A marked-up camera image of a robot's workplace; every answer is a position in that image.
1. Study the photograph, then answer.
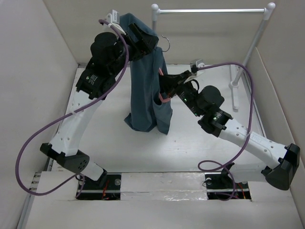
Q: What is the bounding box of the pink clothes hanger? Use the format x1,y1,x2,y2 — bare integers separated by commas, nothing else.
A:
158,34,172,104

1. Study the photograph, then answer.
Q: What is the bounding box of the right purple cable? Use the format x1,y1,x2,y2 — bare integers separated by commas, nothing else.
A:
193,62,254,201

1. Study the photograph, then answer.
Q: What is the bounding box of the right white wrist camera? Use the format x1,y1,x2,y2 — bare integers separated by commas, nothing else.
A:
187,59,205,81

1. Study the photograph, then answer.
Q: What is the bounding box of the purple cable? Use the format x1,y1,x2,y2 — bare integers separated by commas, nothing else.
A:
15,19,131,197
193,62,254,201

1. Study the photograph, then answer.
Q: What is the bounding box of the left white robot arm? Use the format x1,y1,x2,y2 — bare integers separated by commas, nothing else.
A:
40,23,159,189

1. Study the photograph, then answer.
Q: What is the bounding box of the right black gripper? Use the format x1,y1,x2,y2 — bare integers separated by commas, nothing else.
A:
157,70,203,117

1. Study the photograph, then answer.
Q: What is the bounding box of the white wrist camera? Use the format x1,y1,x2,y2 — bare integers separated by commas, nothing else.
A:
187,59,205,81
103,10,125,35

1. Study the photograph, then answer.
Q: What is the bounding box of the white clothes rack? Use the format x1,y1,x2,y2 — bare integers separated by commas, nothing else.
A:
151,2,276,112

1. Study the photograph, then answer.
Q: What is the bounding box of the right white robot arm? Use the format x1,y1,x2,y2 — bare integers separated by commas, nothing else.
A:
159,71,300,190

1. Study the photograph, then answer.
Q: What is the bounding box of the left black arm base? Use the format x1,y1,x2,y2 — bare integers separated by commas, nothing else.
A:
76,173,122,201

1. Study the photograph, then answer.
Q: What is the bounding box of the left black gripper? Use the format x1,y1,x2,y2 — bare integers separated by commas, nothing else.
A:
109,23,158,77

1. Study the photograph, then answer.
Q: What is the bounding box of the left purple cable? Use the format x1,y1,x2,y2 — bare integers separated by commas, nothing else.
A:
15,19,131,197

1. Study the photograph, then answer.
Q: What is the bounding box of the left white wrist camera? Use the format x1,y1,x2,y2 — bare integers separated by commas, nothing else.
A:
103,10,125,35

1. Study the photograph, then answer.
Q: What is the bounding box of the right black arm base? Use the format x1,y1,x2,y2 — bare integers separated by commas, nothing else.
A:
202,169,251,200

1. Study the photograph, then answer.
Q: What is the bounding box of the blue t shirt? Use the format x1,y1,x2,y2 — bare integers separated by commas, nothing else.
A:
120,13,173,135

